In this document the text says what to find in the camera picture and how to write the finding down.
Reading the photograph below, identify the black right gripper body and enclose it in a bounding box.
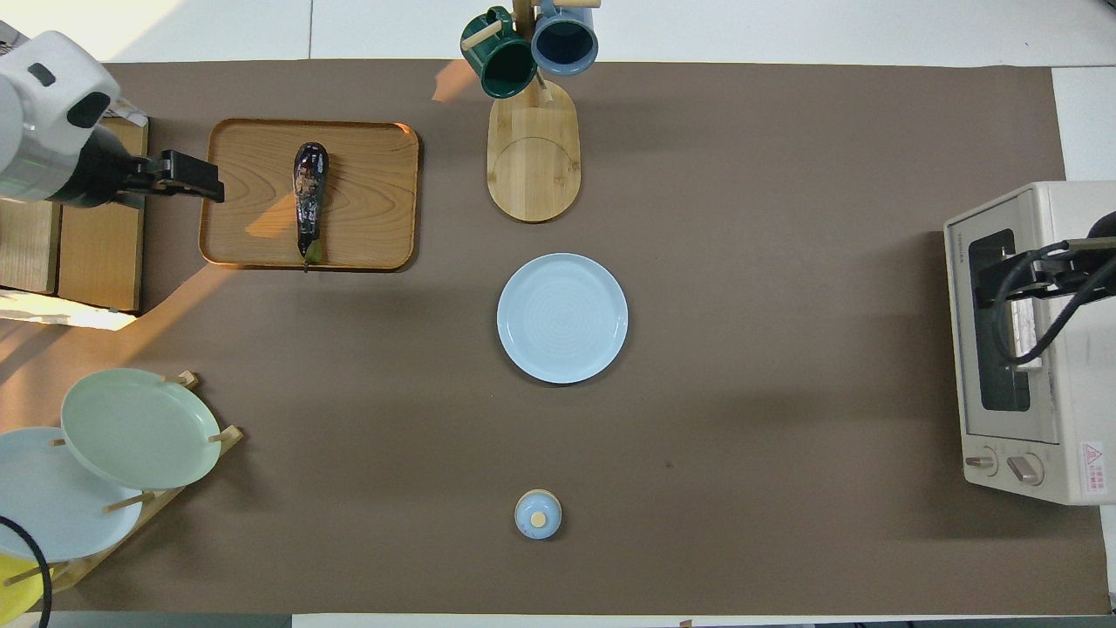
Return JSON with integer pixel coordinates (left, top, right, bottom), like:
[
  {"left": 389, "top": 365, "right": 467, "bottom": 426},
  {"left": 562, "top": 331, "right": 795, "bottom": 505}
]
[{"left": 1042, "top": 209, "right": 1116, "bottom": 289}]

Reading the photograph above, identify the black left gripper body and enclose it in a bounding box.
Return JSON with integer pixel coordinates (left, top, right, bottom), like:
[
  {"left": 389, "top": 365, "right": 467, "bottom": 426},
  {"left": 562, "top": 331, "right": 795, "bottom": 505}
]
[{"left": 52, "top": 126, "right": 171, "bottom": 210}]

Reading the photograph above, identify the glass oven door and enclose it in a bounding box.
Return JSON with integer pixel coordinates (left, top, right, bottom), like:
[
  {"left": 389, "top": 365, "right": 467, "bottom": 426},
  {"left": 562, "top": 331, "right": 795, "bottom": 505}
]
[{"left": 946, "top": 194, "right": 1065, "bottom": 446}]

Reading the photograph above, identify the dark purple eggplant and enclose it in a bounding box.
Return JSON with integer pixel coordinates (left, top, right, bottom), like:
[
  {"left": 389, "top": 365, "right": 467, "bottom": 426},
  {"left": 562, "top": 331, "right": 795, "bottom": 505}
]
[{"left": 293, "top": 142, "right": 330, "bottom": 271}]

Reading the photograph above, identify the light blue ribbed plate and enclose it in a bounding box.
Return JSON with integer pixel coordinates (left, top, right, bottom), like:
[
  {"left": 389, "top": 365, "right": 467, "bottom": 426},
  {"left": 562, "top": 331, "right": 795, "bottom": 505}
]
[{"left": 496, "top": 253, "right": 629, "bottom": 385}]

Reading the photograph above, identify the cream toaster oven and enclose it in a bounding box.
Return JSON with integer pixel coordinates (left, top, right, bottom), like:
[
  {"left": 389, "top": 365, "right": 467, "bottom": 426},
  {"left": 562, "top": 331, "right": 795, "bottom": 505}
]
[{"left": 944, "top": 181, "right": 1116, "bottom": 507}]

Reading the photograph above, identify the wooden serving tray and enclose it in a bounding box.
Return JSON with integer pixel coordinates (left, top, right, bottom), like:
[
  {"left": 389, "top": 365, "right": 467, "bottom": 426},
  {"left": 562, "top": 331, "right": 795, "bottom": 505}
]
[{"left": 199, "top": 119, "right": 421, "bottom": 272}]

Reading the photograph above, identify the pale green plate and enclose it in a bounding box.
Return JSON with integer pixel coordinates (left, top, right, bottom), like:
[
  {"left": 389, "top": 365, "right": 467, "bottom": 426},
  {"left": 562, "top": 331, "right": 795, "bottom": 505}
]
[{"left": 61, "top": 367, "right": 222, "bottom": 490}]

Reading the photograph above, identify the wooden plate rack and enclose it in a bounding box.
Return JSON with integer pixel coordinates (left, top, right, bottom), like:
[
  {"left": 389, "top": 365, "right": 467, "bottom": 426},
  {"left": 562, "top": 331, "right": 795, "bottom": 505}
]
[{"left": 0, "top": 371, "right": 243, "bottom": 596}]

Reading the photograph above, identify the dark green mug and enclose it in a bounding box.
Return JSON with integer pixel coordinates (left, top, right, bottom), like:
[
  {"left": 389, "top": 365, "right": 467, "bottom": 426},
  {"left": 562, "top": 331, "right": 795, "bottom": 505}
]
[{"left": 460, "top": 7, "right": 537, "bottom": 99}]

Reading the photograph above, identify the light blue racked plate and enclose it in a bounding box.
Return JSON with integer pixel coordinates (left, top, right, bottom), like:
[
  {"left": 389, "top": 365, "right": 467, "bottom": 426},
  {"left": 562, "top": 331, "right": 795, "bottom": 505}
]
[{"left": 0, "top": 427, "right": 145, "bottom": 563}]

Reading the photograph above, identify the wooden mug tree stand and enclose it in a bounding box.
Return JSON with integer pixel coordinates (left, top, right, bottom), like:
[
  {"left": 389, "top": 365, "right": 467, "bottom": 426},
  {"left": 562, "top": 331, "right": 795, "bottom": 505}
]
[{"left": 460, "top": 0, "right": 602, "bottom": 223}]

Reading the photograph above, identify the brown table mat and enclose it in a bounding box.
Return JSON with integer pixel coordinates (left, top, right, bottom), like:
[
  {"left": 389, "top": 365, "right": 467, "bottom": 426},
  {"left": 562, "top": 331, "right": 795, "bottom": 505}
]
[{"left": 0, "top": 59, "right": 1116, "bottom": 616}]

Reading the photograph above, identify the blue mug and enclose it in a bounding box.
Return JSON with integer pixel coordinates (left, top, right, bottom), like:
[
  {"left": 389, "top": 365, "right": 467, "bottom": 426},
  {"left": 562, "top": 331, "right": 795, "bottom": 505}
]
[{"left": 530, "top": 0, "right": 600, "bottom": 77}]

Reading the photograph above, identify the yellow plate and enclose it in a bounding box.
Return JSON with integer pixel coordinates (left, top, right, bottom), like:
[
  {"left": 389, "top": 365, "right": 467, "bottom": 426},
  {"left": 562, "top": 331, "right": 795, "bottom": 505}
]
[{"left": 0, "top": 554, "right": 53, "bottom": 616}]

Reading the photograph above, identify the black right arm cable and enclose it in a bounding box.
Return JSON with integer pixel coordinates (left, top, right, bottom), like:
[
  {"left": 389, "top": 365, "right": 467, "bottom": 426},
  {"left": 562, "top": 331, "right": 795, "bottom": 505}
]
[{"left": 994, "top": 253, "right": 1116, "bottom": 367}]

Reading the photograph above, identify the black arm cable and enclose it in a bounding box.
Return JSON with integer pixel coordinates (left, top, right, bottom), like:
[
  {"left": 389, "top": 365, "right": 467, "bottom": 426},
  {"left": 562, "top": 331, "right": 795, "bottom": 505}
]
[
  {"left": 0, "top": 515, "right": 53, "bottom": 628},
  {"left": 994, "top": 253, "right": 1116, "bottom": 367}
]

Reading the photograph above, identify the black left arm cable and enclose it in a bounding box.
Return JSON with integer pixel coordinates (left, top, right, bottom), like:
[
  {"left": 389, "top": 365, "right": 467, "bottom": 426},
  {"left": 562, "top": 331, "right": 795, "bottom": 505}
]
[{"left": 0, "top": 515, "right": 53, "bottom": 628}]

